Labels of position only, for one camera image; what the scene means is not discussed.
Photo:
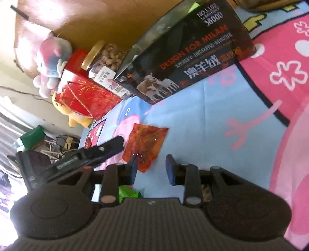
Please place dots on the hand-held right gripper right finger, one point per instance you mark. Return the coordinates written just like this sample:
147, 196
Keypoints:
170, 169

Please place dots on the pink plush toy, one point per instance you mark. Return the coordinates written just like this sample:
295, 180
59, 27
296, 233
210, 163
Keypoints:
50, 58

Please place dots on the orange snack packet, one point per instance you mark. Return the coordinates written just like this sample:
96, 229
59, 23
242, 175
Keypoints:
144, 142

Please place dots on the clear bag of seeds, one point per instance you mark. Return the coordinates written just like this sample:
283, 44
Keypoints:
206, 193

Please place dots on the black box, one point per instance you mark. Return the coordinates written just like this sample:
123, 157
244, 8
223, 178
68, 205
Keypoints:
193, 55

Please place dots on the red gift box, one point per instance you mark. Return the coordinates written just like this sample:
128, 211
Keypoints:
91, 96

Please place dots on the cashew nut jar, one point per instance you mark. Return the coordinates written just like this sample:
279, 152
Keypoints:
108, 58

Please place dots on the green snack packet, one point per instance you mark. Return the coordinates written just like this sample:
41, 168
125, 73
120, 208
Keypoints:
126, 193

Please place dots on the green bag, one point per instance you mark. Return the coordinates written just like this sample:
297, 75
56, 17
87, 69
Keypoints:
32, 137

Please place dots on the wooden board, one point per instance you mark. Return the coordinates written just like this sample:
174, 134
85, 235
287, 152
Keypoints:
108, 19

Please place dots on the yellow duck plush toy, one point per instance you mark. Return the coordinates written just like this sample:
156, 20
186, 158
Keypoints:
74, 118

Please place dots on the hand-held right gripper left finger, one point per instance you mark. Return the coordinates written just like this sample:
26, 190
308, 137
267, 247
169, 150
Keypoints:
134, 169

